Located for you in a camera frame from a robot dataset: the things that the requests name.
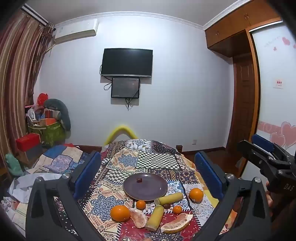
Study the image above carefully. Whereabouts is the dark purple round plate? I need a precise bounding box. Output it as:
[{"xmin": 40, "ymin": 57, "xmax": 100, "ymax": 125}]
[{"xmin": 122, "ymin": 173, "xmax": 168, "ymax": 202}]

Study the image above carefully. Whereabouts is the person's right hand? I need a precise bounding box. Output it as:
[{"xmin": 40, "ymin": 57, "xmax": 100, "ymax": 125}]
[{"xmin": 265, "ymin": 182, "xmax": 274, "ymax": 209}]

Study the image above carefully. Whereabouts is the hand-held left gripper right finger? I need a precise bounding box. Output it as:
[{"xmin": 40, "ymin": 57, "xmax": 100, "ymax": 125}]
[{"xmin": 194, "ymin": 151, "xmax": 272, "ymax": 241}]

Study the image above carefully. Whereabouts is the wall-mounted black television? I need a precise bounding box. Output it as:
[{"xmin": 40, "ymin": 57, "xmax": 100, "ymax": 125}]
[{"xmin": 101, "ymin": 48, "xmax": 153, "ymax": 78}]

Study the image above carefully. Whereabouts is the white air conditioner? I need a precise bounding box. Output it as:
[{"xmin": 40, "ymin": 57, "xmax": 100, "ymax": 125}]
[{"xmin": 52, "ymin": 19, "xmax": 99, "ymax": 44}]

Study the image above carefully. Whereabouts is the wooden overhead cabinet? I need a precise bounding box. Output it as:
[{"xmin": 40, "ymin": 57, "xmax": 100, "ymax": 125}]
[{"xmin": 205, "ymin": 0, "xmax": 287, "ymax": 58}]

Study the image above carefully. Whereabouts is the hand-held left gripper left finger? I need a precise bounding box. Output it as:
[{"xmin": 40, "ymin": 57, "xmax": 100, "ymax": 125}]
[{"xmin": 25, "ymin": 151, "xmax": 102, "ymax": 241}]

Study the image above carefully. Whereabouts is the white wardrobe door with hearts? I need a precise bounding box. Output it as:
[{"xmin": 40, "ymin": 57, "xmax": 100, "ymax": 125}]
[{"xmin": 252, "ymin": 20, "xmax": 296, "ymax": 151}]

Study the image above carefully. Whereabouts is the green storage box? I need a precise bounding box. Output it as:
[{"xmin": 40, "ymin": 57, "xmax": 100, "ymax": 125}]
[{"xmin": 28, "ymin": 123, "xmax": 65, "ymax": 147}]

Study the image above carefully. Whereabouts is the peeled pomelo segment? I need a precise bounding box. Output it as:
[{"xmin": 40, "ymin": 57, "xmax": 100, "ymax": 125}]
[
  {"xmin": 128, "ymin": 207, "xmax": 148, "ymax": 229},
  {"xmin": 160, "ymin": 213, "xmax": 193, "ymax": 234}
]

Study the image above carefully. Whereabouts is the patchwork blanket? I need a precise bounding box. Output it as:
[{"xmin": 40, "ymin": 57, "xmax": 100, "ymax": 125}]
[{"xmin": 0, "ymin": 139, "xmax": 234, "ymax": 241}]

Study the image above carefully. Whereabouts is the green cloth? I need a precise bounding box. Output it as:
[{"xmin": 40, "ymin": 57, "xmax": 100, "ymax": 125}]
[{"xmin": 5, "ymin": 153, "xmax": 24, "ymax": 176}]

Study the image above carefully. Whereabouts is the large orange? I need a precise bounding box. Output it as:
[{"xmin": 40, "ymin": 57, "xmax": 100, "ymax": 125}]
[
  {"xmin": 110, "ymin": 205, "xmax": 131, "ymax": 222},
  {"xmin": 189, "ymin": 188, "xmax": 204, "ymax": 203}
]

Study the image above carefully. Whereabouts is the wooden door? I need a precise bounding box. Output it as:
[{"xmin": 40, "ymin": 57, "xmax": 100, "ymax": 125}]
[{"xmin": 225, "ymin": 30, "xmax": 259, "ymax": 153}]

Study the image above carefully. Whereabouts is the grey curved pillow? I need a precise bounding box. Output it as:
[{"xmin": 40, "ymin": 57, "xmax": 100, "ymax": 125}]
[{"xmin": 44, "ymin": 99, "xmax": 72, "ymax": 131}]

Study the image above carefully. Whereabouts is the white crumpled cloth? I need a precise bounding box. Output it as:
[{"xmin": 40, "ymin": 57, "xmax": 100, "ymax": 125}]
[{"xmin": 7, "ymin": 173, "xmax": 45, "ymax": 204}]

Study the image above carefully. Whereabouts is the red plastic bag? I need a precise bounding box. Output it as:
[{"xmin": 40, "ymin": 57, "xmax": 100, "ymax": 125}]
[{"xmin": 37, "ymin": 93, "xmax": 50, "ymax": 106}]

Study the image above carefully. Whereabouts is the small black wall monitor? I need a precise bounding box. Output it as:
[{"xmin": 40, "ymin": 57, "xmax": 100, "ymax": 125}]
[{"xmin": 111, "ymin": 77, "xmax": 141, "ymax": 99}]

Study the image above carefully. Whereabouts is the red box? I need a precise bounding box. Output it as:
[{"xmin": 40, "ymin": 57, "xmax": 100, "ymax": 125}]
[{"xmin": 15, "ymin": 133, "xmax": 41, "ymax": 152}]

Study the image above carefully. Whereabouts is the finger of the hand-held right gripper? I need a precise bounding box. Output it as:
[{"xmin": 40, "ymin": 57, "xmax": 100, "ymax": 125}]
[
  {"xmin": 236, "ymin": 140, "xmax": 274, "ymax": 168},
  {"xmin": 251, "ymin": 134, "xmax": 288, "ymax": 160}
]

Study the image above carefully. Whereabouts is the striped brown curtain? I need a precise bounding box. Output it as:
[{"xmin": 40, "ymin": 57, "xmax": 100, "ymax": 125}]
[{"xmin": 0, "ymin": 9, "xmax": 52, "ymax": 172}]

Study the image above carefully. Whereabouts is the yellow corn piece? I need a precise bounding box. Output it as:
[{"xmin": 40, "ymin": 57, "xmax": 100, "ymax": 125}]
[{"xmin": 154, "ymin": 192, "xmax": 184, "ymax": 206}]

